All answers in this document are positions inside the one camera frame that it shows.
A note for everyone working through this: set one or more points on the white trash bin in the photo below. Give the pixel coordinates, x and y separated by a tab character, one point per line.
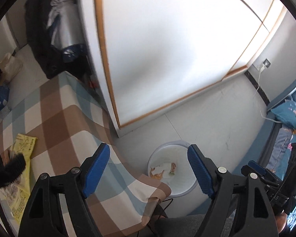
183	180

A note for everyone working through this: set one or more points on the person's right hand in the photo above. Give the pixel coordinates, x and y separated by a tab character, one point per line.
281	223

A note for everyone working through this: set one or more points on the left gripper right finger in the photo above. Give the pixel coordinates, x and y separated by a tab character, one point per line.
254	215

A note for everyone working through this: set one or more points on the beige paper bag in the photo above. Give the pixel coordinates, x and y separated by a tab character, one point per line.
10	67

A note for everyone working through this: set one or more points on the blue patterned bedding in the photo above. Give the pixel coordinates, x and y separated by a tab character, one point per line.
278	163

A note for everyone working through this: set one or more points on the checkered tablecloth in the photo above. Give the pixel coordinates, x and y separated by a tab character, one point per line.
69	125

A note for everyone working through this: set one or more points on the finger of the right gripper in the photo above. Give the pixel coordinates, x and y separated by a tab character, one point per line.
257	168

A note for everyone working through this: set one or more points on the orange snack packet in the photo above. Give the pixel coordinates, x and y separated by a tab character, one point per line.
157	172

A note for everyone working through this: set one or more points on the white tissue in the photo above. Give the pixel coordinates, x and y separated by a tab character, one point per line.
168	168

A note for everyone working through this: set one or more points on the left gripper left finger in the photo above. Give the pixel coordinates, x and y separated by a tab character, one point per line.
43	214

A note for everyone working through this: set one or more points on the blue box on floor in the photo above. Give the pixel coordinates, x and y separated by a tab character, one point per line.
4	96

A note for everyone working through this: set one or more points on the black hanging backpack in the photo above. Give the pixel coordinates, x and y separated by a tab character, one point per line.
39	39

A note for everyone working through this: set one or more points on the silver blue folded umbrella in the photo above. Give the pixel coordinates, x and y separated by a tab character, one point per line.
65	29

